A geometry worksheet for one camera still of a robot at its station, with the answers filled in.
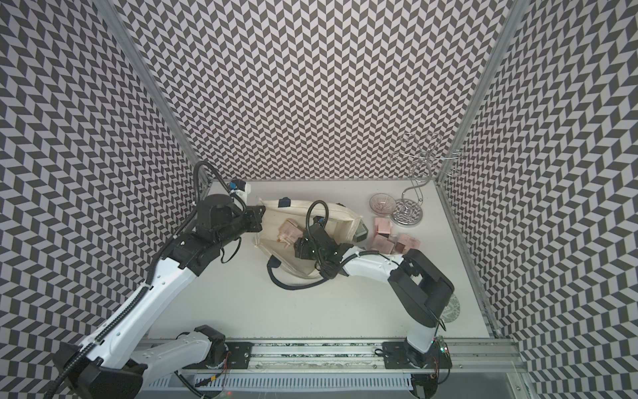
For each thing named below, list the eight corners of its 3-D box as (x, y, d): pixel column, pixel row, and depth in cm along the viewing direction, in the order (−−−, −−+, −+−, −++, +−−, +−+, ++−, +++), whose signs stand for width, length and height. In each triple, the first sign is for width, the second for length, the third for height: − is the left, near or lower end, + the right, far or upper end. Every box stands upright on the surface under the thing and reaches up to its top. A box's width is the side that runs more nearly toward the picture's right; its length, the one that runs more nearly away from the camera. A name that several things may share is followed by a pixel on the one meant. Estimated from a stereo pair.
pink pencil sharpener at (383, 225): (375, 236, 100) (377, 230, 97) (374, 223, 104) (375, 217, 101) (390, 236, 100) (393, 230, 97) (388, 223, 104) (390, 217, 101)
